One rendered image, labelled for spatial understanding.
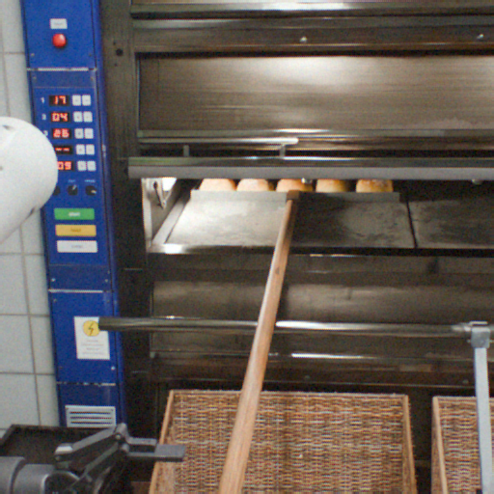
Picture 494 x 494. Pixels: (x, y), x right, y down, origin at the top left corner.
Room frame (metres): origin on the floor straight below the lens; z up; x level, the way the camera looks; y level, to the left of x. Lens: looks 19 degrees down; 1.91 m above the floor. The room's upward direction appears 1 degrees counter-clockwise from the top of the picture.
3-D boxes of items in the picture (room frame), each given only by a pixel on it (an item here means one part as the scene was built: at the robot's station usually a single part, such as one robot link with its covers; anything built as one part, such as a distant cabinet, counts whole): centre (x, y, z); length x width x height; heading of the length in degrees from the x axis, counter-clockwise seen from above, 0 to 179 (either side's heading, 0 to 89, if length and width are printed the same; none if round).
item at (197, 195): (2.66, -0.15, 1.20); 0.55 x 0.36 x 0.03; 83
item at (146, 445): (1.09, 0.14, 1.28); 0.05 x 0.01 x 0.03; 83
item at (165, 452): (1.08, 0.12, 1.27); 0.07 x 0.03 x 0.01; 83
